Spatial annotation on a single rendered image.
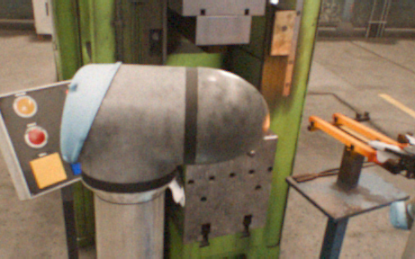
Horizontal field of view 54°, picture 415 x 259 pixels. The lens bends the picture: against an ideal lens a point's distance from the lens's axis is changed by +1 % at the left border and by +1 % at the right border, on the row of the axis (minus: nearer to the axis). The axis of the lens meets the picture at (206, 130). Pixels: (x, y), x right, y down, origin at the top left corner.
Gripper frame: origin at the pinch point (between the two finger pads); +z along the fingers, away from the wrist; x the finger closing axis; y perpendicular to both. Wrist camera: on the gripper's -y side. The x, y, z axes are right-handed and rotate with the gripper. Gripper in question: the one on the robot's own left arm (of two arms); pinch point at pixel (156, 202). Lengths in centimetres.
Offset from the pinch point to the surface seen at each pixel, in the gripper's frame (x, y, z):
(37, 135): -32.7, -3.0, -15.9
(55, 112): -30.4, -10.1, -19.7
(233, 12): 16, -49, -44
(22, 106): -36.6, -4.8, -23.1
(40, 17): -278, -515, 59
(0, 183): -132, -132, 94
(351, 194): 69, -49, 23
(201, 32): 6, -44, -38
